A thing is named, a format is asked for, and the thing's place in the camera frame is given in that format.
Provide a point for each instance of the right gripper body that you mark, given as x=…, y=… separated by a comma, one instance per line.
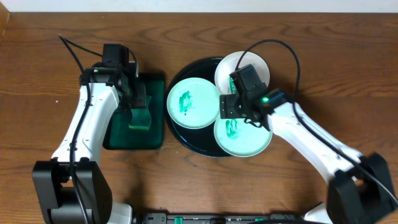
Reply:
x=236, y=107

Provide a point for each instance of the yellow green sponge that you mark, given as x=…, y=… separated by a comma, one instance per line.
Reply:
x=141, y=118

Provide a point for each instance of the round black tray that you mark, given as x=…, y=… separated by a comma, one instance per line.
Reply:
x=202, y=140

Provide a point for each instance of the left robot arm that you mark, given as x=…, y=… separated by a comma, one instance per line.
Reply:
x=70, y=186

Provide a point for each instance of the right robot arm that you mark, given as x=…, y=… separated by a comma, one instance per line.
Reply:
x=360, y=188

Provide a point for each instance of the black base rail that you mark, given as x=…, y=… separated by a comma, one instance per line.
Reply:
x=181, y=218

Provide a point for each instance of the black rectangular water tray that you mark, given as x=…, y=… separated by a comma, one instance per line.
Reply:
x=118, y=134

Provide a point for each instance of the white plate with green stain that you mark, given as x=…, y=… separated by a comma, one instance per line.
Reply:
x=228, y=64

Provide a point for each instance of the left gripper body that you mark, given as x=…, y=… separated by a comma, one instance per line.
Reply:
x=138, y=96

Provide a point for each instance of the mint green plate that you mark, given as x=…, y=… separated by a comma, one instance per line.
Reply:
x=193, y=103
x=239, y=139

